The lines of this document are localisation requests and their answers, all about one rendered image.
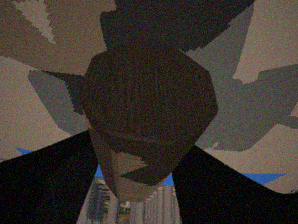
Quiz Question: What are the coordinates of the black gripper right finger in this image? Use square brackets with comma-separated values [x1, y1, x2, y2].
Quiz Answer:
[172, 144, 298, 224]

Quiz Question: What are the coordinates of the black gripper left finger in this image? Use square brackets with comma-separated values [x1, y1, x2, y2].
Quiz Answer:
[0, 131, 98, 224]

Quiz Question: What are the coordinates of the blue tape strip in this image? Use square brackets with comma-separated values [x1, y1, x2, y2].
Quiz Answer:
[17, 148, 283, 185]

